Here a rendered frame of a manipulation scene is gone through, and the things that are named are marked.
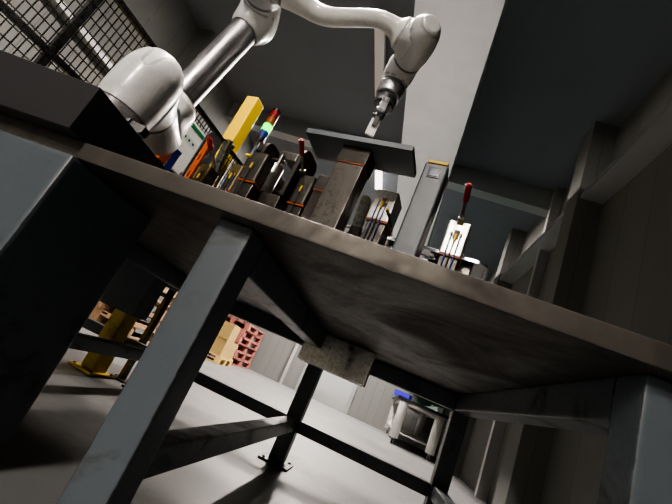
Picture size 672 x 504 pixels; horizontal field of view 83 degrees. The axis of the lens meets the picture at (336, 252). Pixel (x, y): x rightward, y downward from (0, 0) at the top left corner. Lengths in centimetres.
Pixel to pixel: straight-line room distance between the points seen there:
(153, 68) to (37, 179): 43
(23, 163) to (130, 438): 61
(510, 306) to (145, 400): 62
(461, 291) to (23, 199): 86
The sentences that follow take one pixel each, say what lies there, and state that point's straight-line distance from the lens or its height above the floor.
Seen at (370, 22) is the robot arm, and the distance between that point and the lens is 143.
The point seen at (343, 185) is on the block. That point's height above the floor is 100.
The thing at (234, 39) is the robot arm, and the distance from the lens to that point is 158.
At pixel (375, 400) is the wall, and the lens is 940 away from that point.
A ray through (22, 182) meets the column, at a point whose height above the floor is 57.
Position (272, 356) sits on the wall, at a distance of 979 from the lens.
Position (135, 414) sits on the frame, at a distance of 77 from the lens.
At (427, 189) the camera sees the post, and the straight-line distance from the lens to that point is 114.
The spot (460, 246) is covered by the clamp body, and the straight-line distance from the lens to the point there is 123.
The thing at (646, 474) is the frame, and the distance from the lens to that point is 76.
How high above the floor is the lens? 45
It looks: 18 degrees up
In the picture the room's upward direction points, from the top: 24 degrees clockwise
